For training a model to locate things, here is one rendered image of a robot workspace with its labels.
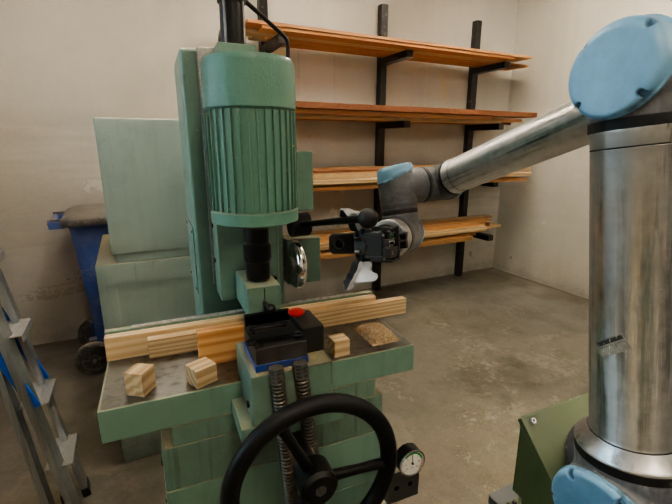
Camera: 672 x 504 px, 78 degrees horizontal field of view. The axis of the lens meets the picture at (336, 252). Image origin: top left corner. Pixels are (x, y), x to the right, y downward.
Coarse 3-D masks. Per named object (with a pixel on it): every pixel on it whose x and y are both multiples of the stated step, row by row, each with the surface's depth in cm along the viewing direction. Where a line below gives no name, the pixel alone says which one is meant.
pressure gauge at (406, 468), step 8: (400, 448) 89; (408, 448) 89; (416, 448) 89; (400, 456) 88; (408, 456) 88; (416, 456) 89; (424, 456) 89; (400, 464) 87; (408, 464) 88; (416, 464) 89; (408, 472) 89; (416, 472) 89
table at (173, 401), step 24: (360, 336) 93; (120, 360) 83; (144, 360) 83; (168, 360) 83; (192, 360) 83; (336, 360) 83; (360, 360) 85; (384, 360) 87; (408, 360) 90; (120, 384) 74; (168, 384) 74; (216, 384) 74; (240, 384) 75; (336, 384) 84; (120, 408) 68; (144, 408) 69; (168, 408) 71; (192, 408) 73; (216, 408) 75; (240, 408) 73; (120, 432) 69; (144, 432) 70; (240, 432) 68
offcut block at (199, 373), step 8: (200, 360) 76; (208, 360) 76; (192, 368) 73; (200, 368) 73; (208, 368) 74; (216, 368) 75; (192, 376) 73; (200, 376) 73; (208, 376) 74; (216, 376) 75; (192, 384) 74; (200, 384) 73
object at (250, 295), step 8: (240, 272) 95; (240, 280) 90; (248, 280) 89; (264, 280) 89; (272, 280) 89; (240, 288) 91; (248, 288) 84; (256, 288) 85; (264, 288) 85; (272, 288) 86; (280, 288) 87; (240, 296) 92; (248, 296) 84; (256, 296) 85; (264, 296) 86; (272, 296) 86; (280, 296) 87; (248, 304) 85; (256, 304) 85; (280, 304) 88; (248, 312) 85; (256, 312) 86
